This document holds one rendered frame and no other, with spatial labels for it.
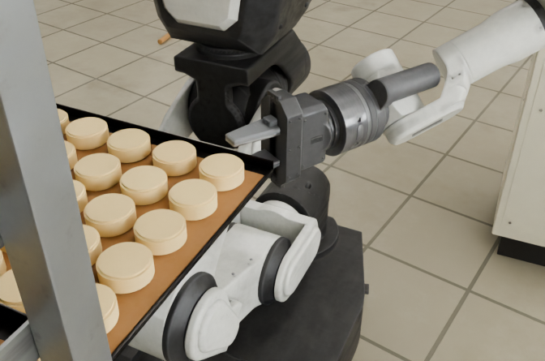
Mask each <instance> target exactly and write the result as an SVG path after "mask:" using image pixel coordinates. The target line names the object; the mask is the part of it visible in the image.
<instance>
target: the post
mask: <svg viewBox="0 0 545 361"><path fill-rule="evenodd" d="M0 233H1V236H2V241H3V243H4V246H5V248H6V253H7V256H8V259H9V261H10V264H11V269H12V272H13V274H14V277H15V281H16V284H17V287H18V290H19V294H20V297H21V299H22V302H23V305H24V310H25V312H26V315H27V318H28V323H29V325H30V328H31V330H32V335H33V338H34V341H35V343H36V348H37V350H38V353H39V356H40V359H41V361H113V360H112V357H111V353H110V348H109V342H108V338H107V334H106V331H105V324H104V320H103V315H102V312H101V305H100V301H99V298H98V293H97V287H96V283H95V279H94V275H93V271H92V265H91V260H90V256H89V253H88V246H87V242H86V238H85V234H84V228H83V223H82V220H81V216H80V212H79V205H78V201H77V198H76V194H75V187H74V183H73V179H72V175H71V168H70V165H69V161H68V156H67V150H66V146H65V142H64V139H63V134H62V128H61V123H60V120H59V116H58V109H57V106H56V101H55V98H54V90H53V87H52V83H51V79H50V75H49V68H48V65H47V61H46V56H45V50H44V46H43V42H42V39H41V32H40V28H39V23H38V20H37V16H36V9H35V6H34V1H33V0H0Z"/></svg>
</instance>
